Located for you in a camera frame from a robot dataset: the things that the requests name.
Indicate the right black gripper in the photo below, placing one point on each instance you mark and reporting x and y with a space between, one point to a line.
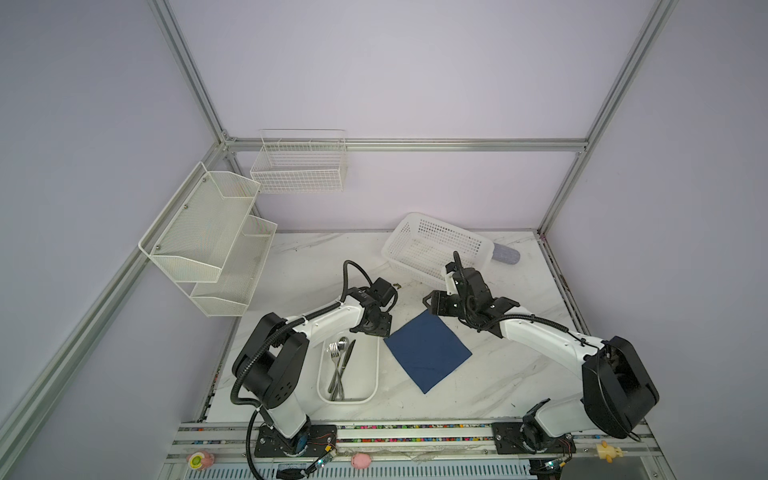
436 302

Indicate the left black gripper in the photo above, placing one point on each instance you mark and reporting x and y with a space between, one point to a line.
383 328

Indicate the silver table knife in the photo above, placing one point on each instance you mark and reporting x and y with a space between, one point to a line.
339 392

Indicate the blue paper napkin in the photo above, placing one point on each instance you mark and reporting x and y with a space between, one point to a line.
427 350

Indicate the white rectangular plastic tray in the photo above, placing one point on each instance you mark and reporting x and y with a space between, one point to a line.
361 379

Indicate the silver spoon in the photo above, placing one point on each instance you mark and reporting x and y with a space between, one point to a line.
345 342

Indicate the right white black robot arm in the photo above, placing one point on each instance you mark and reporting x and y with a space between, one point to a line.
616 391

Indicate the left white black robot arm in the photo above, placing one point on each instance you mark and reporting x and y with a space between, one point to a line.
268 368

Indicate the grey oval pouch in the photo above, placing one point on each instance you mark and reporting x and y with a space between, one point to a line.
506 254

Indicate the white perforated plastic basket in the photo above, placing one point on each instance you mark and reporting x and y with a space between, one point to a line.
421 246

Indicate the pink round toy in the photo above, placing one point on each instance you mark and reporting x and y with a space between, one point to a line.
361 461

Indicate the white two-tier mesh shelf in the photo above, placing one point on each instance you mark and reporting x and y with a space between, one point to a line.
209 242

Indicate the pink green toy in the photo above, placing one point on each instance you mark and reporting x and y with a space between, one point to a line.
200 460

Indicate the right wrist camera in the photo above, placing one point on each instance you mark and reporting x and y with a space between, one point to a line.
454 275

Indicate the white wire wall basket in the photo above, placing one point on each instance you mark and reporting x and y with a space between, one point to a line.
301 161

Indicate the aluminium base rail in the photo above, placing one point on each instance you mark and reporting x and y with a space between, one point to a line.
432 449

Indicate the aluminium frame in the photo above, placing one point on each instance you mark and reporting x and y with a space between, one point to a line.
26 421

